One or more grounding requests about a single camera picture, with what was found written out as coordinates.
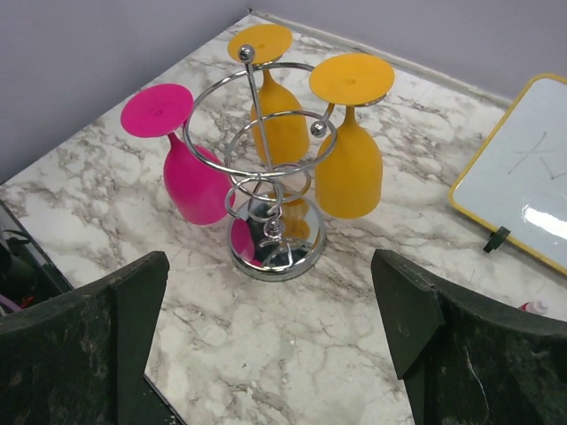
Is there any pink wine glass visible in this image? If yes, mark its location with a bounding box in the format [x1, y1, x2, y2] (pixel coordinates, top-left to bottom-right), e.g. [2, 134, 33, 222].
[120, 83, 231, 226]

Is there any yellow wine glass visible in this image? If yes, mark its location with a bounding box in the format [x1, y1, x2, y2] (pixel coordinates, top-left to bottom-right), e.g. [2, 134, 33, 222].
[309, 53, 395, 220]
[228, 24, 310, 166]

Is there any red whiteboard marker cap bottle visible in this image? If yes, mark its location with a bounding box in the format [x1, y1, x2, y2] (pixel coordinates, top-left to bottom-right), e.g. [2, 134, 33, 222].
[519, 300, 549, 316]

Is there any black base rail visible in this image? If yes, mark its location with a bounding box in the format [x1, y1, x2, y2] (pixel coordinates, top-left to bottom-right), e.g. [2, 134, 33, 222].
[1, 204, 74, 316]

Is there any chrome wine glass rack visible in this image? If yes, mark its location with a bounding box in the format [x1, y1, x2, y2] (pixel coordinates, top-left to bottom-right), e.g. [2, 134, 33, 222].
[181, 43, 333, 282]

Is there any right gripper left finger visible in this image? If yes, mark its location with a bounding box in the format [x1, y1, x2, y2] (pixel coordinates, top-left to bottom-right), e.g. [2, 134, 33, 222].
[1, 251, 170, 424]

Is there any yellow framed whiteboard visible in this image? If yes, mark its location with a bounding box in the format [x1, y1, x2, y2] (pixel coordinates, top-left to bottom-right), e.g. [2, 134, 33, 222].
[448, 73, 566, 273]

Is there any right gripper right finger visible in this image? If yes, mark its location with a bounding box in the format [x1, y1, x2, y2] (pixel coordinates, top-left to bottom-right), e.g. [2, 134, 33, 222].
[370, 249, 566, 424]

